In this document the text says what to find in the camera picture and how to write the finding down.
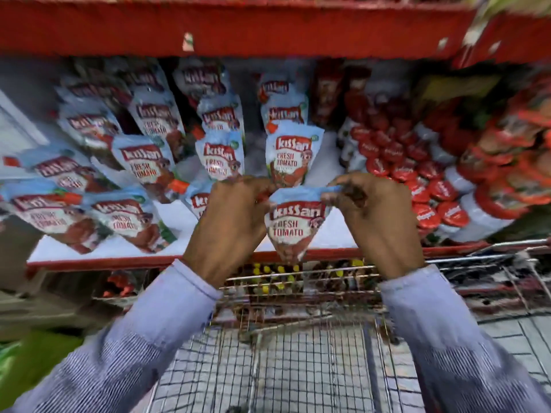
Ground person's left hand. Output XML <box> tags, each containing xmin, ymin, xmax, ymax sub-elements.
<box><xmin>183</xmin><ymin>176</ymin><xmax>277</xmax><ymax>289</ymax></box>

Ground person's right hand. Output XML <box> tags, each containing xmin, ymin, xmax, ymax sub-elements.
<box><xmin>327</xmin><ymin>172</ymin><xmax>425</xmax><ymax>280</ymax></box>

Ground tomato ketchup pouch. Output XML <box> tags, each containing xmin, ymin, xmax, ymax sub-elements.
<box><xmin>264</xmin><ymin>186</ymin><xmax>343</xmax><ymax>264</ymax></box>

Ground person's right forearm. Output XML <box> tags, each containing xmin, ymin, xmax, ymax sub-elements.
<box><xmin>380</xmin><ymin>264</ymin><xmax>551</xmax><ymax>413</ymax></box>

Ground person's left forearm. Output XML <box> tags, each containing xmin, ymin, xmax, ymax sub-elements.
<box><xmin>8</xmin><ymin>259</ymin><xmax>223</xmax><ymax>413</ymax></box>

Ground group of red capped bottles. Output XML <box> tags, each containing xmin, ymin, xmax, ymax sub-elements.
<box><xmin>337</xmin><ymin>92</ymin><xmax>504</xmax><ymax>246</ymax></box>

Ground red edged white shelf board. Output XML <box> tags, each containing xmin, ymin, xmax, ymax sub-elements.
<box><xmin>26</xmin><ymin>131</ymin><xmax>491</xmax><ymax>272</ymax></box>

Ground dark red sauce packets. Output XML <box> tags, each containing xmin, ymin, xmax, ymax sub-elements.
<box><xmin>311</xmin><ymin>59</ymin><xmax>373</xmax><ymax>127</ymax></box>

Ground row of yellow capped bottles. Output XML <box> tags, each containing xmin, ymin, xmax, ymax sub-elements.
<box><xmin>239</xmin><ymin>259</ymin><xmax>377</xmax><ymax>297</ymax></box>

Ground rows of light blue sauce pouches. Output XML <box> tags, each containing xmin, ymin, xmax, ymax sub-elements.
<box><xmin>0</xmin><ymin>58</ymin><xmax>326</xmax><ymax>255</ymax></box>

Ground red metal store shelf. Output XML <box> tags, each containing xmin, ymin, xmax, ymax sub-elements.
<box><xmin>0</xmin><ymin>0</ymin><xmax>551</xmax><ymax>70</ymax></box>

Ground pile of red orange packets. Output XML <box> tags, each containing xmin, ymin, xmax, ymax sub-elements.
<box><xmin>454</xmin><ymin>75</ymin><xmax>551</xmax><ymax>222</ymax></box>

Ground green packet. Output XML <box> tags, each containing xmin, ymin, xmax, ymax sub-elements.
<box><xmin>0</xmin><ymin>330</ymin><xmax>84</xmax><ymax>411</ymax></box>

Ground metal wire shopping cart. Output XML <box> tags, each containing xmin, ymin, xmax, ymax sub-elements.
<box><xmin>145</xmin><ymin>237</ymin><xmax>551</xmax><ymax>413</ymax></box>

